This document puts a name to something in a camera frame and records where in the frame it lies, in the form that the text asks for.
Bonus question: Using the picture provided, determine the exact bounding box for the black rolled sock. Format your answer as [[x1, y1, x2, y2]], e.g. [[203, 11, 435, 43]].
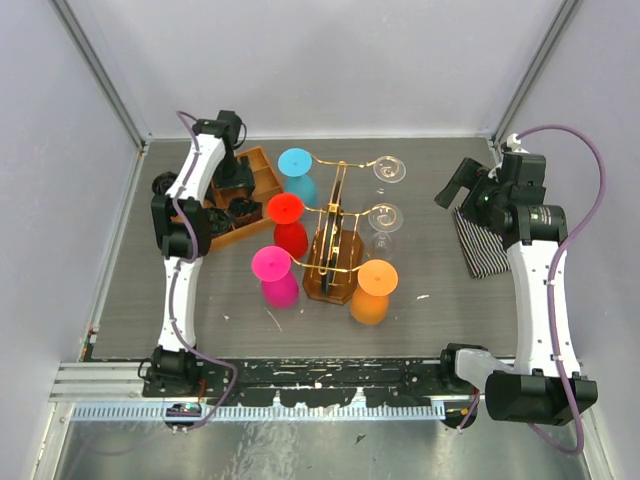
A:
[[151, 171, 177, 196], [228, 197, 263, 228]]

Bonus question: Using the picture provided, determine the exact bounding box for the orange plastic wine glass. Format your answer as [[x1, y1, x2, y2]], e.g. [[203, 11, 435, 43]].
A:
[[350, 259, 399, 325]]

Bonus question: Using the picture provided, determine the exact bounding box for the clear wine glass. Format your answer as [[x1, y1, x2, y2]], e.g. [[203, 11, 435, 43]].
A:
[[373, 155, 406, 185], [368, 203, 404, 258]]

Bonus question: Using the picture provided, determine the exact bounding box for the red plastic wine glass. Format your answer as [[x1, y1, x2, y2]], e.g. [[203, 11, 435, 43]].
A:
[[267, 192, 309, 260]]

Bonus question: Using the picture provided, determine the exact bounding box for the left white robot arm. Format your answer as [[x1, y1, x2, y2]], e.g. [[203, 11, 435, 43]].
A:
[[145, 110, 244, 396]]

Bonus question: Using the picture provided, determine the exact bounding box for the pink plastic wine glass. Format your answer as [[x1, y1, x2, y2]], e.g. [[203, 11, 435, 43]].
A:
[[251, 245, 299, 309]]

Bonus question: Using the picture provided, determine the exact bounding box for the wooden compartment tray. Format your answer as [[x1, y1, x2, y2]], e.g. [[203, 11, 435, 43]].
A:
[[204, 146, 283, 252]]

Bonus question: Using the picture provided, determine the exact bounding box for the gold wire glass rack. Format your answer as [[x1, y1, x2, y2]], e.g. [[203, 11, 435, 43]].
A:
[[292, 155, 377, 306]]

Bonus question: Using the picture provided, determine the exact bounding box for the dark patterned rolled sock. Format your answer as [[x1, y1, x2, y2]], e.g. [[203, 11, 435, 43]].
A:
[[204, 207, 233, 238]]

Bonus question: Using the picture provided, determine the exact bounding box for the blue plastic wine glass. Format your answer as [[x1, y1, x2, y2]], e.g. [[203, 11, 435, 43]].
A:
[[278, 148, 317, 208]]

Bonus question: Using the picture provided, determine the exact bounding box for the striped cloth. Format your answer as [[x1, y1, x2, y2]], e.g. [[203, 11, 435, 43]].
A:
[[452, 207, 511, 280]]

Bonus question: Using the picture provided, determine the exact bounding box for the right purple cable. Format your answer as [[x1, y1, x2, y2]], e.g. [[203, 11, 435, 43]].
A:
[[457, 124, 607, 457]]

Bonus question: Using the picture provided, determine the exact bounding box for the black mounting base plate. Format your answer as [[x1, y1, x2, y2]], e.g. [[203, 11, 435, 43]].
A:
[[137, 357, 478, 408]]

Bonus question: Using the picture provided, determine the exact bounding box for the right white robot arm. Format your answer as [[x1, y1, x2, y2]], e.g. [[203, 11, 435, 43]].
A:
[[435, 151, 598, 426]]

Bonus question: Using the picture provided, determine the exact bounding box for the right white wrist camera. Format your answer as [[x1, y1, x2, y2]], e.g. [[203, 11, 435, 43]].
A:
[[500, 133, 528, 159]]

